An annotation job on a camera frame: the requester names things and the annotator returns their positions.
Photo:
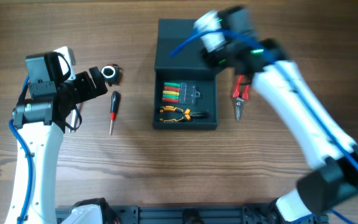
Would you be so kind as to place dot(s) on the red handled wire stripper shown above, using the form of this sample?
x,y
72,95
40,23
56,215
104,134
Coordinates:
x,y
240,95

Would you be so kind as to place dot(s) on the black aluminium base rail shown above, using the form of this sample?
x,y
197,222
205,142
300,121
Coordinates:
x,y
249,213

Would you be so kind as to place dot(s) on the clear precision screwdriver set case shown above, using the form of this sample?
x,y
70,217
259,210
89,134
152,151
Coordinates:
x,y
182,93

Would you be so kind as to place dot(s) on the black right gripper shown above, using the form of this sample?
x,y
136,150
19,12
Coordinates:
x,y
212,60

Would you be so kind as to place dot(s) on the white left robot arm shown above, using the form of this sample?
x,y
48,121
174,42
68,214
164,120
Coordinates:
x,y
51,91

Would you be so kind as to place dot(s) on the orange black pliers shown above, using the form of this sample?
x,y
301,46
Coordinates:
x,y
175,114

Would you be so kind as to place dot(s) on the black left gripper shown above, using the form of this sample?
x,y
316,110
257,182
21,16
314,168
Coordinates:
x,y
84,83

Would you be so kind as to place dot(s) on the black red screwdriver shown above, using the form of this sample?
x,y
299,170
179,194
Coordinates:
x,y
115,101

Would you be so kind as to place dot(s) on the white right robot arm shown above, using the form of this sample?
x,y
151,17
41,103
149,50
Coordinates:
x,y
330,152

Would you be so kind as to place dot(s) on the dark teal hinged box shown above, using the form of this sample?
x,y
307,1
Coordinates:
x,y
186,66

